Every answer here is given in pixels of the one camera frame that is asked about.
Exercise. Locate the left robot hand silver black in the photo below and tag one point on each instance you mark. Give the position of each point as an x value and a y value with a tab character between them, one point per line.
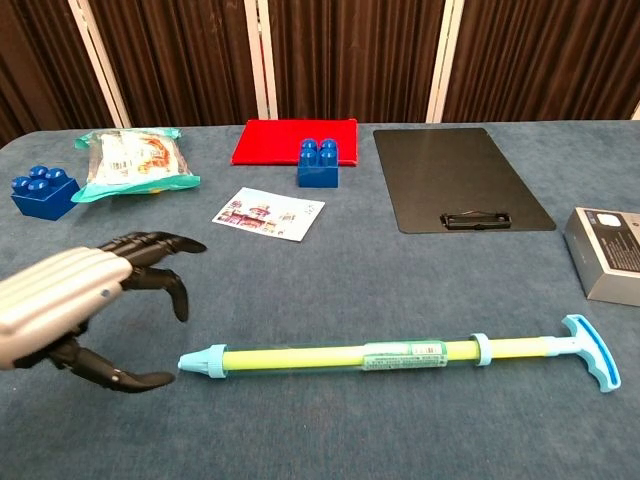
55	285

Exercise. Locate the printed picture card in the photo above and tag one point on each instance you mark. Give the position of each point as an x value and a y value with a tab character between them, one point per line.
265	212

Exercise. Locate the grey product box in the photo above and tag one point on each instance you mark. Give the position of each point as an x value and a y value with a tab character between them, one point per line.
610	260

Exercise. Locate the blue building block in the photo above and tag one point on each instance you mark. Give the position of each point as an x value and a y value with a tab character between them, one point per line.
317	175
45	200

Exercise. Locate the brown curtain screen panel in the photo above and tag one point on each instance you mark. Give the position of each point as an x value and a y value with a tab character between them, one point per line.
40	60
550	60
175	60
350	60

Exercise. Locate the black clipboard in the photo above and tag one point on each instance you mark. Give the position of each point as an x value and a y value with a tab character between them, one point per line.
450	175

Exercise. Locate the teal snack bag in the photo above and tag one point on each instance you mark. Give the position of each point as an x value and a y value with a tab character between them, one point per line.
135	160

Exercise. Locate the red flat box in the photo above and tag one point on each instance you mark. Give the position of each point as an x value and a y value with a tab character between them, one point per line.
270	142

